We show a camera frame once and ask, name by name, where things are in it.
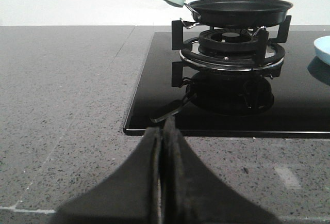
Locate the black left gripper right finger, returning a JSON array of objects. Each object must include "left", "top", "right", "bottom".
[{"left": 162, "top": 117, "right": 280, "bottom": 223}]

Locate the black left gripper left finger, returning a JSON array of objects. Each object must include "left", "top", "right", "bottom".
[{"left": 50, "top": 127, "right": 161, "bottom": 223}]

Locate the light blue plate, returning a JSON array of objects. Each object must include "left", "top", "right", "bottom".
[{"left": 313, "top": 36, "right": 330, "bottom": 65}]

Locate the black glass gas cooktop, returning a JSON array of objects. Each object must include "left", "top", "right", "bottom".
[{"left": 123, "top": 30, "right": 329, "bottom": 138}]

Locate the left black burner head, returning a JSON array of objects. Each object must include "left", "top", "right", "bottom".
[{"left": 199, "top": 28, "right": 259, "bottom": 53}]

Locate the left black pan support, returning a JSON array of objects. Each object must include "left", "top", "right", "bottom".
[{"left": 171, "top": 15, "right": 291, "bottom": 87}]

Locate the black frying pan mint handle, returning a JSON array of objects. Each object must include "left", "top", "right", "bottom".
[{"left": 163, "top": 0, "right": 293, "bottom": 29}]

